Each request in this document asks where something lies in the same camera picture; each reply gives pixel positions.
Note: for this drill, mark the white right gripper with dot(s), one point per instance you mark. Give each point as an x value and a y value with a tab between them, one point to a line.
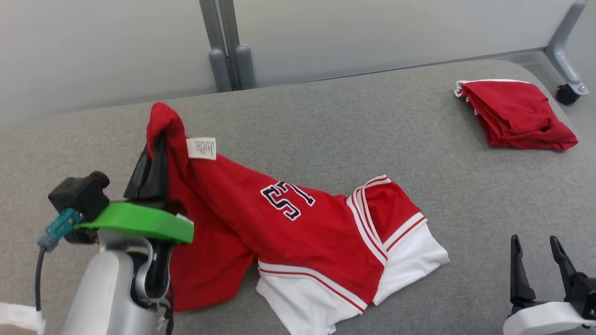
549	318

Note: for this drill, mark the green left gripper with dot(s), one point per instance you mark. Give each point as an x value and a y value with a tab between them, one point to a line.
139	221

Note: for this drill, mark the red shorts with number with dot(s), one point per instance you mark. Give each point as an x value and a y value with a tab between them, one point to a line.
288	232

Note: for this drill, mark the red shorts with white stripes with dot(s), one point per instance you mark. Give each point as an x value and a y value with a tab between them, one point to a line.
517	114

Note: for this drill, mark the black caster wheel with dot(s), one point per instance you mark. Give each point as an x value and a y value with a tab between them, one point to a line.
567	94

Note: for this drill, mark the grey partition foot leg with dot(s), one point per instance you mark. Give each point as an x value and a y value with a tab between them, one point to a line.
561	51

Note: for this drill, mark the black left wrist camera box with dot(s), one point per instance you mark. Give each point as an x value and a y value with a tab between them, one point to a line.
79	193

